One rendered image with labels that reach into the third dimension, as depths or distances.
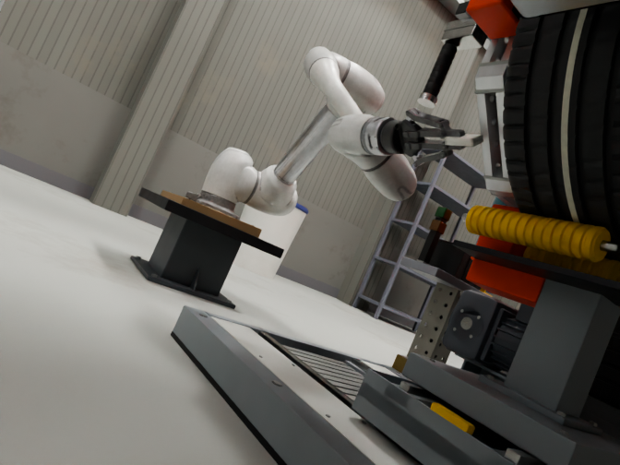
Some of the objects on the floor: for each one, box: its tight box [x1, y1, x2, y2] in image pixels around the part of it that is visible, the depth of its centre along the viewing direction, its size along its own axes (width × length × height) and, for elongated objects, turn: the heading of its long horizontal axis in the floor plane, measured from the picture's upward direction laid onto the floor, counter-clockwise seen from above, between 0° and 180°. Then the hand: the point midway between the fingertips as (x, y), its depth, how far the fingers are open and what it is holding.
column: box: [407, 282, 461, 364], centre depth 177 cm, size 10×10×42 cm
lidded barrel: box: [233, 203, 309, 279], centre depth 440 cm, size 59×59×72 cm
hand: (463, 139), depth 92 cm, fingers closed
